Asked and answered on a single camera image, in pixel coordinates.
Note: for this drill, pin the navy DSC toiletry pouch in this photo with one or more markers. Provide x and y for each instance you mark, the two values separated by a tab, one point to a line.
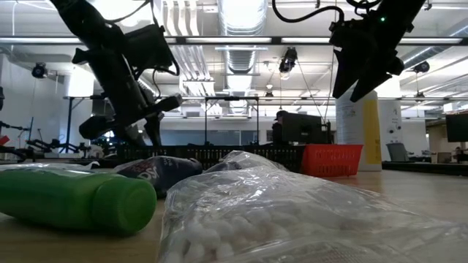
164	173

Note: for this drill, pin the black slotted plastic basket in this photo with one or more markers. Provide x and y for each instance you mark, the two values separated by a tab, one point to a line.
190	153
289	157

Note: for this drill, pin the black overhead camera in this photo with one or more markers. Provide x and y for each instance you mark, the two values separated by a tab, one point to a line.
289	60

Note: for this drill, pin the black ceiling spotlight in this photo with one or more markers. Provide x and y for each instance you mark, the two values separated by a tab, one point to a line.
39	70
422	67

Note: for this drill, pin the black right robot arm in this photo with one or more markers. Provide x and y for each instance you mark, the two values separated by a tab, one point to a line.
398	11

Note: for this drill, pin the green plastic bottle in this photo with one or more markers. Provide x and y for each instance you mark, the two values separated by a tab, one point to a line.
73	197

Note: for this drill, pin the black background robot arm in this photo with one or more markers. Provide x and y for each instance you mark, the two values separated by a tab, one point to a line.
47	145

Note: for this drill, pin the person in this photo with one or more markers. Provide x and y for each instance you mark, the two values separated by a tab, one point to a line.
278	131

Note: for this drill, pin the red bar on background rig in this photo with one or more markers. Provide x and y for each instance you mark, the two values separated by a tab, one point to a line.
3	140

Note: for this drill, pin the black background frame stand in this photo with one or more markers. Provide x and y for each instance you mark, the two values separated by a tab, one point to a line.
69	120

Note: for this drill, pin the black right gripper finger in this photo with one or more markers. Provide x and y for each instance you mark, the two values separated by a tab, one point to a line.
367	87
347	69

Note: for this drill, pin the white wipes canister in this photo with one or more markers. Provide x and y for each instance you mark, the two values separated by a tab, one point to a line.
351	139

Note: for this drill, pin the grey office chair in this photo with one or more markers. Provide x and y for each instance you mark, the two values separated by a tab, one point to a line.
396	151

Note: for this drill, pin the red slotted plastic basket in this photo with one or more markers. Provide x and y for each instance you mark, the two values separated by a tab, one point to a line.
329	160

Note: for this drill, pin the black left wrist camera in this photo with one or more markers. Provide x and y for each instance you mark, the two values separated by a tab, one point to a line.
150	47

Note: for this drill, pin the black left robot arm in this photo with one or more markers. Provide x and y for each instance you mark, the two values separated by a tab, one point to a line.
84	22

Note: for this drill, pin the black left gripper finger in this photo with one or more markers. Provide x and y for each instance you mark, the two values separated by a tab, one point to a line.
153	131
131	137

